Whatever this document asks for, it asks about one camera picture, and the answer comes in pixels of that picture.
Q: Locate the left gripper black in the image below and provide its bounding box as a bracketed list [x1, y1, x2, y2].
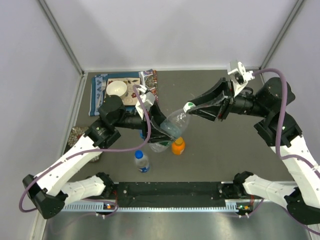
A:
[113, 101, 177, 144]

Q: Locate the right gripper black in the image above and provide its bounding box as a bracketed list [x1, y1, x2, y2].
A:
[186, 78, 268, 122]

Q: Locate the clear bottle green label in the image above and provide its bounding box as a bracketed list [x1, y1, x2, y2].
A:
[149, 107, 191, 153]

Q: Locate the orange juice bottle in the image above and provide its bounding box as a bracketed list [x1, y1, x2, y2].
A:
[171, 137, 186, 155]

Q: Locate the white green bottle cap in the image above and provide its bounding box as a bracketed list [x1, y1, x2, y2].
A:
[183, 101, 196, 113]

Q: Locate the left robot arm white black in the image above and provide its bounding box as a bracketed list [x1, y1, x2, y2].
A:
[22, 95, 174, 220]

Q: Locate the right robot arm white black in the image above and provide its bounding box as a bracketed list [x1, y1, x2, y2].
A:
[183, 77, 320, 225]

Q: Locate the clear water bottle blue cap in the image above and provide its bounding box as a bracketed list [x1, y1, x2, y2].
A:
[134, 150, 150, 173]

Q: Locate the square floral plate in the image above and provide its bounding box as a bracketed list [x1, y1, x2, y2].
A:
[106, 77, 141, 107]

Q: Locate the blue patterned placemat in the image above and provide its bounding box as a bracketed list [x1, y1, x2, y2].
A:
[88, 69, 159, 117]

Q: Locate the white ceramic bowl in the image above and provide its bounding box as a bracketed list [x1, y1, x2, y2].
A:
[106, 80, 128, 99]

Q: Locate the silver fork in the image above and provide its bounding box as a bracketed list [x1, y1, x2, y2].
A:
[96, 80, 107, 108]

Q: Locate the dark floral coaster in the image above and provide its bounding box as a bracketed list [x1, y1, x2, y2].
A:
[64, 126, 97, 158]

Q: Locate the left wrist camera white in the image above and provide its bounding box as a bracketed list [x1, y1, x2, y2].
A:
[135, 84, 156, 119]

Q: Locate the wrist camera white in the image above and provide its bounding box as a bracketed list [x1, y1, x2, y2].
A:
[227, 60, 255, 97]
[135, 84, 156, 119]

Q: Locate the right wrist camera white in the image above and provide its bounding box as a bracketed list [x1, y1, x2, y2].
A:
[227, 60, 255, 97]

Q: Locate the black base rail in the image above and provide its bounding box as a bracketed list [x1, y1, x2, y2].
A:
[113, 181, 237, 208]

